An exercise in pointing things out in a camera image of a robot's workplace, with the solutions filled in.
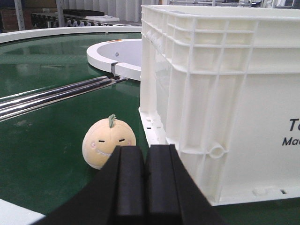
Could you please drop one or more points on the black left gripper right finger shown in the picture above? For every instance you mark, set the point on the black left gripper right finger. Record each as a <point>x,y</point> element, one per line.
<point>172,196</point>

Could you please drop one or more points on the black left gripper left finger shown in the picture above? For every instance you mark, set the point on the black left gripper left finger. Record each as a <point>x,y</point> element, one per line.
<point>114,197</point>

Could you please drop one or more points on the cream round plush toy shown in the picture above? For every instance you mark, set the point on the cream round plush toy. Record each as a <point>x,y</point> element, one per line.
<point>102,138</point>

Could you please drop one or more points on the white plastic tote box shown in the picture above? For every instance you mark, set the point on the white plastic tote box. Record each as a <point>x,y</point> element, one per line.
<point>223,85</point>

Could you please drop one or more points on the white round centre hub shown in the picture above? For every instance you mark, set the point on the white round centre hub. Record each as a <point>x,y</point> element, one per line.
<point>122,57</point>

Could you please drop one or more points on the dark shelving in background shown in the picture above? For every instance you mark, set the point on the dark shelving in background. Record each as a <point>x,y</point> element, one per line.
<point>39,14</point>

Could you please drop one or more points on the chrome guide rail bars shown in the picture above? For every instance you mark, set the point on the chrome guide rail bars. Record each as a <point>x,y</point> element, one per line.
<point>24,104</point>

